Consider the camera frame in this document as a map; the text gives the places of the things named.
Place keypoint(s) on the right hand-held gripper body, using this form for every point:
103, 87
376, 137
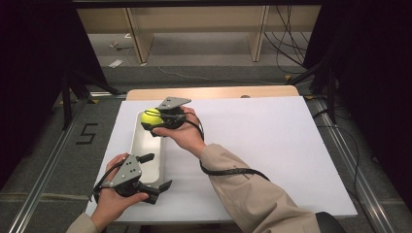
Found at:
173, 113

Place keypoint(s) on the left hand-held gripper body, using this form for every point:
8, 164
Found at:
128, 171

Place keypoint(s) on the yellow tennis ball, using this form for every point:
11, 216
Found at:
151, 118

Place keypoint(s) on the white plastic bin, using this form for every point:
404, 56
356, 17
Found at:
147, 152

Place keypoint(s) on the person's right hand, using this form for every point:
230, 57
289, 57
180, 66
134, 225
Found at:
184, 136

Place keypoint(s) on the person's left hand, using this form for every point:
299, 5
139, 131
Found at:
111, 204

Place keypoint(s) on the white paper scrap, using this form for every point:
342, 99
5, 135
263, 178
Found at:
115, 63

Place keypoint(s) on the black tripod stand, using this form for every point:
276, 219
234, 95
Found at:
68, 97
330, 90

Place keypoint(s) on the white board sheet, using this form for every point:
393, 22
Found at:
259, 139

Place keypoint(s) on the wooden shelf unit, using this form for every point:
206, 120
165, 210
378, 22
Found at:
194, 19

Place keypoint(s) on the black curtain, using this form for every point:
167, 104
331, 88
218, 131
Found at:
29, 81
379, 81

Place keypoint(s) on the black chair seat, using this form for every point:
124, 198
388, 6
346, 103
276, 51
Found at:
330, 223

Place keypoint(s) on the aluminium floor rail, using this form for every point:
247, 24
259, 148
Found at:
39, 181
359, 178

